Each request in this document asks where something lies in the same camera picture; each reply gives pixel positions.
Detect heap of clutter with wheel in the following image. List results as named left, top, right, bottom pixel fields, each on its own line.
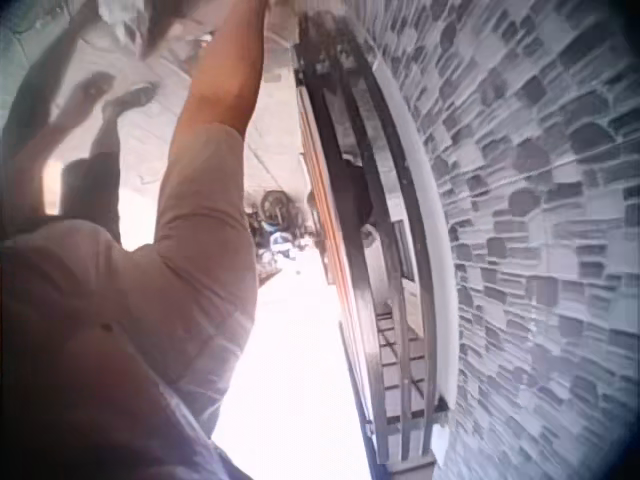
left=243, top=188, right=321, bottom=290

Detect white window sill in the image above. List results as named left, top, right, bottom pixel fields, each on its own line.
left=368, top=53, right=459, bottom=412

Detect person's legs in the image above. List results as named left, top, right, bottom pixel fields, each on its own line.
left=0, top=67, right=161, bottom=244

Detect white crumpled cloth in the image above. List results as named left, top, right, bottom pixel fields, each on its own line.
left=94, top=0, right=151, bottom=56

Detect metal sliding window frame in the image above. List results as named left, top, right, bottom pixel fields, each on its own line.
left=293, top=12, right=451, bottom=475

